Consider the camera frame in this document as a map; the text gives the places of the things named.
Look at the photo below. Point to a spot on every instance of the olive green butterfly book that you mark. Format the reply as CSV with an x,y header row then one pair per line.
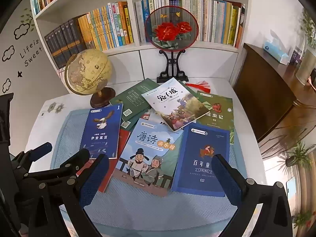
x,y
219,118

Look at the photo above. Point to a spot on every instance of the red tassel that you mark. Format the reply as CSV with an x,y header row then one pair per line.
x,y
200,86

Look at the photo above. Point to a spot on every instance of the round embroidered red flower fan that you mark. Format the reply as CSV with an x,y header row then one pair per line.
x,y
170,29

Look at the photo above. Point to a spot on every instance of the blue book with eagle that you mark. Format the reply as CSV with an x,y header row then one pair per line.
x,y
101,133

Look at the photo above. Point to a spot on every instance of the small purple box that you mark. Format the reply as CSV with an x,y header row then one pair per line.
x,y
296,55

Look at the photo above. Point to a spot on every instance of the beige globe on wooden base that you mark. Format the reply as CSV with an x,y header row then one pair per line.
x,y
86,71

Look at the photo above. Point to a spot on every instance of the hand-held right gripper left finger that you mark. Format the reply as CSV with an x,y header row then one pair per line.
x,y
95,180

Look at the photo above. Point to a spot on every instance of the row of pale shelved books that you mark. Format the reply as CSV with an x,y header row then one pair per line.
x,y
217,22

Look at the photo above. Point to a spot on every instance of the light blue textured mat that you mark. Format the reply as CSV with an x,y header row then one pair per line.
x,y
148,209

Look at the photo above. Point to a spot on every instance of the small green potted plant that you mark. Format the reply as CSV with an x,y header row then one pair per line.
x,y
296,155
302,219

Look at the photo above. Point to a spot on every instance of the potted plant in white pot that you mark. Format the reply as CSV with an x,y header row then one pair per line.
x,y
306,66

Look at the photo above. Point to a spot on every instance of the cloud and text wall decal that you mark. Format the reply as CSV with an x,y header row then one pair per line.
x,y
27,54

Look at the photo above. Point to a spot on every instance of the row of black and yellow books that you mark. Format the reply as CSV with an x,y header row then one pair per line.
x,y
98,29

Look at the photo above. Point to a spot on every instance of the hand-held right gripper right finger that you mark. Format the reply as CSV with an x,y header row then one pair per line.
x,y
227,180

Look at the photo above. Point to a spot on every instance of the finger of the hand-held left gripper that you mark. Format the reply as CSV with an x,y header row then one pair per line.
x,y
40,151
76,160

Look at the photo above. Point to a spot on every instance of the light blue tissue box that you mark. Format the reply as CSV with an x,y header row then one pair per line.
x,y
274,50

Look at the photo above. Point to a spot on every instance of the dark blue book with rider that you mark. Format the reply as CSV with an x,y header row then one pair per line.
x,y
197,148

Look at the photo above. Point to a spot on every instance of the black carved fan stand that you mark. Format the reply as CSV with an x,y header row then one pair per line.
x,y
172,66

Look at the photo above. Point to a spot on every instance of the red book with rooster figure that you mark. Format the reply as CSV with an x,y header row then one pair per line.
x,y
114,169

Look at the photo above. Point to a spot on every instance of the white book with rabbits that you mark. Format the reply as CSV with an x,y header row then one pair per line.
x,y
170,98

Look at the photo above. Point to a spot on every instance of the dark green book orange insect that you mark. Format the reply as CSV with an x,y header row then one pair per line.
x,y
133,96

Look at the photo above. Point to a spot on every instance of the light blue cartoon poets book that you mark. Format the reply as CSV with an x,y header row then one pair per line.
x,y
148,153

